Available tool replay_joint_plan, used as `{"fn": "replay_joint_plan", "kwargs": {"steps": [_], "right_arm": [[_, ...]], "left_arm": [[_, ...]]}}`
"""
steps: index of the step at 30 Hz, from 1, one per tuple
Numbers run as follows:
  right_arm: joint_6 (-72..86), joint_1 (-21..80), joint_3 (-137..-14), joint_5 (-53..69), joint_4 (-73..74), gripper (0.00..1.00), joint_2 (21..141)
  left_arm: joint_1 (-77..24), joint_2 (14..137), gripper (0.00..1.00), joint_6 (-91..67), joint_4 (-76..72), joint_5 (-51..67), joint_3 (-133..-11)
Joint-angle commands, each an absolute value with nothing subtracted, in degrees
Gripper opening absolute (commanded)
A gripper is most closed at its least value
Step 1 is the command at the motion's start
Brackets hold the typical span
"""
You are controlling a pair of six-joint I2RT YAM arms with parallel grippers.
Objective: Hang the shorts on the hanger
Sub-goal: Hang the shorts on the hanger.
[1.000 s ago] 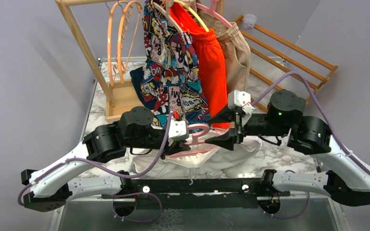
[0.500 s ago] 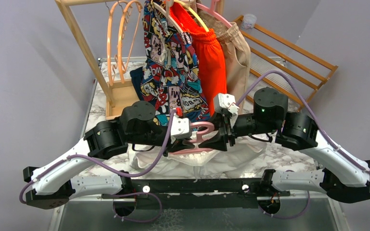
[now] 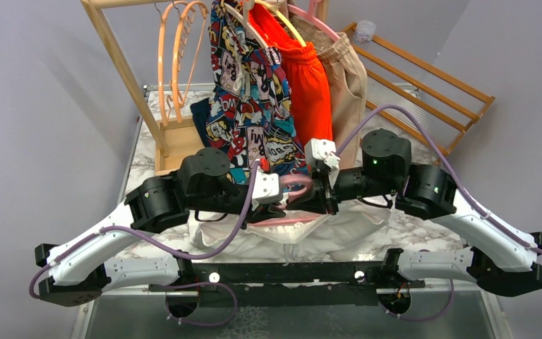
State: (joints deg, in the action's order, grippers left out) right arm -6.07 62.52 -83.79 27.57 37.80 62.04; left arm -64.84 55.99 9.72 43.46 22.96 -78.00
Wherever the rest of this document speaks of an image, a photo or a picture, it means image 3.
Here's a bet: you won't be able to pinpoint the pink hanger with beige shorts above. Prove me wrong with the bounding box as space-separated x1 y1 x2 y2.
288 0 340 41

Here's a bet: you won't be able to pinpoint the wooden slatted rack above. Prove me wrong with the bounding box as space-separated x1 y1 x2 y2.
354 35 495 156

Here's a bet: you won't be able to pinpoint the wooden hanger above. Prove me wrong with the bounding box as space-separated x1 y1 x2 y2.
219 1 269 50

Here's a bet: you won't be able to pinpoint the orange hanger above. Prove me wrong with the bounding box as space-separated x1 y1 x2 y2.
157 1 189 128
170 1 209 124

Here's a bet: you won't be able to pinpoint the yellow hanger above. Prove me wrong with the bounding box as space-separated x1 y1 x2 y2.
255 0 307 47

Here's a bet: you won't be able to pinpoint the white shorts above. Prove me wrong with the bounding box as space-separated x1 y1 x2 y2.
214 201 392 262

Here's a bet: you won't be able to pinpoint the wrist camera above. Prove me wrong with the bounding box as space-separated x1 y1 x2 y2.
251 158 283 211
305 138 341 188

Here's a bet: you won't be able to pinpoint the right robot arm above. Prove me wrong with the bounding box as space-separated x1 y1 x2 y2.
287 129 542 297

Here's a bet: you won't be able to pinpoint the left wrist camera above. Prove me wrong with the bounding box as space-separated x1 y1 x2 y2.
251 158 283 211

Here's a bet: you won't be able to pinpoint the clear plastic cup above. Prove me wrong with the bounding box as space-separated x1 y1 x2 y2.
353 20 377 44

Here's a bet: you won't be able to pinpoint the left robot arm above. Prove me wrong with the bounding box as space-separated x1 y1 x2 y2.
29 148 284 307

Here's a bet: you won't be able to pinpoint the wooden clothes rack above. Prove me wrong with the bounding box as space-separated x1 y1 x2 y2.
80 0 330 177

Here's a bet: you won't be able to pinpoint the beige shorts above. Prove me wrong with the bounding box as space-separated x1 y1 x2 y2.
288 9 367 170

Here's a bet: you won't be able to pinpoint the comic print shorts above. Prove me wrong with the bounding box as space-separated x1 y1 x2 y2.
190 1 308 184

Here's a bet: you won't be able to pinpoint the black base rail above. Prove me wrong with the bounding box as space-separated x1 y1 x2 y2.
148 261 412 316

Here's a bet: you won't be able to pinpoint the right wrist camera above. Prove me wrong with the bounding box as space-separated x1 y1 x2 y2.
305 138 341 188

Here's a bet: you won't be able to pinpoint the orange shorts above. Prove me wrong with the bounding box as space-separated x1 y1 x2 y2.
248 2 333 145

